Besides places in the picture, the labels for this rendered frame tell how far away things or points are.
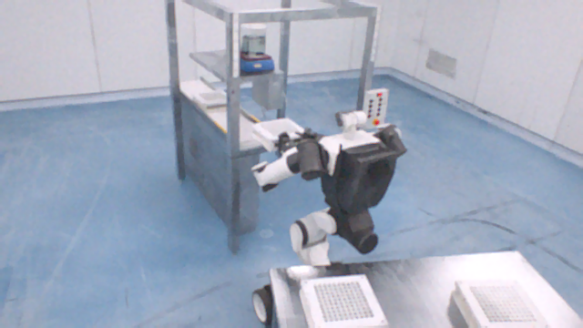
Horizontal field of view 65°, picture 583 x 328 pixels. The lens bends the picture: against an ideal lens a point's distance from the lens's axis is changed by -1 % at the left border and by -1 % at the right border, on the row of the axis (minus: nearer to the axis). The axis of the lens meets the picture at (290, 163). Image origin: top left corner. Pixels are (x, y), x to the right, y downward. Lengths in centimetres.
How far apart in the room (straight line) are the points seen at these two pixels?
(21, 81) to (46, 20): 75
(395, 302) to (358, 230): 42
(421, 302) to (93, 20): 489
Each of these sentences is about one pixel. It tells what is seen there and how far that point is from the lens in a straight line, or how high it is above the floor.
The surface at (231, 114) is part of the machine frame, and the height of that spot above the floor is 105.
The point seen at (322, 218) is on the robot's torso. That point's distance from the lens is 221.
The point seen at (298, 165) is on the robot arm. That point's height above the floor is 114.
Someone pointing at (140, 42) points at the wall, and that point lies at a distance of 595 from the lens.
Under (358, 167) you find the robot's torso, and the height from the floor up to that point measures 118.
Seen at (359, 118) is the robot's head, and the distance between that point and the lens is 200.
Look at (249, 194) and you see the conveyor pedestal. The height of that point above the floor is 34.
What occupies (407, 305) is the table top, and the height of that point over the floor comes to 82.
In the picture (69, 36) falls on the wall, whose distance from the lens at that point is 587.
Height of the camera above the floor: 203
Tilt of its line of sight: 28 degrees down
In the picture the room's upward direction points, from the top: 3 degrees clockwise
